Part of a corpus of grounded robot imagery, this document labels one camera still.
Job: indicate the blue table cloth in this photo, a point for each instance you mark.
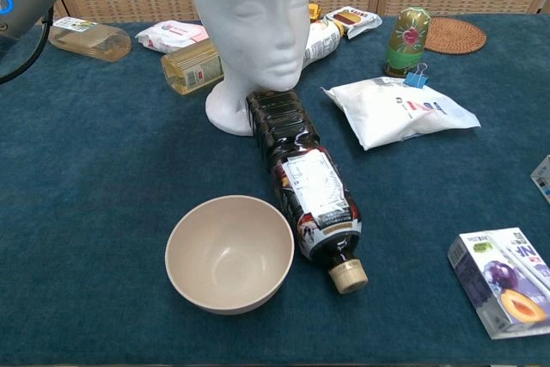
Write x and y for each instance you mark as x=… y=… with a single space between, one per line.
x=107 y=169

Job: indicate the purple plum juice carton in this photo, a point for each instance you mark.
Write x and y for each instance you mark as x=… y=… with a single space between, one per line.
x=502 y=281

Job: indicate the white foam mannequin head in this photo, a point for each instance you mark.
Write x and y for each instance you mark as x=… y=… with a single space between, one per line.
x=253 y=27

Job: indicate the clear water bottle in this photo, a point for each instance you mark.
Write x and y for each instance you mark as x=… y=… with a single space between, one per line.
x=90 y=40

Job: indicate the yellow biscuit package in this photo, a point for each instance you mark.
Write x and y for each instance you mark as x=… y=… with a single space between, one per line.
x=315 y=13

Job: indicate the white powder bag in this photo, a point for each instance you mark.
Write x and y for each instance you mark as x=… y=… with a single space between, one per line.
x=395 y=113

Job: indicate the white cake snack pack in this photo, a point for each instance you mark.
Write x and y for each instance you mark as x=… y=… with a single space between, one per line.
x=354 y=19

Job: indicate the white bottle with yellow cap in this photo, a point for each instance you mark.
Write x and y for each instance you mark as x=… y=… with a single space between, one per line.
x=322 y=44

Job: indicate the dark drink bottle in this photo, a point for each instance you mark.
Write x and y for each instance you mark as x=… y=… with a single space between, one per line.
x=305 y=182

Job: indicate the white milk carton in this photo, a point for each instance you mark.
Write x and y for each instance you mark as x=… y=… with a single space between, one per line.
x=542 y=180

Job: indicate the pink white snack packet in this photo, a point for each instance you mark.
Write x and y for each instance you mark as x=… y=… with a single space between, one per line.
x=172 y=34

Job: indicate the beige bowl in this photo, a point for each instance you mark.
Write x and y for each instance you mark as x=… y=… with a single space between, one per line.
x=230 y=255

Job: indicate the blue binder clip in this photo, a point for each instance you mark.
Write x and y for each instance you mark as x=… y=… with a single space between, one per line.
x=416 y=79

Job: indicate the round woven rattan coaster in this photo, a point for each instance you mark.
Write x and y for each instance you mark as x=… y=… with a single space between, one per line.
x=457 y=36

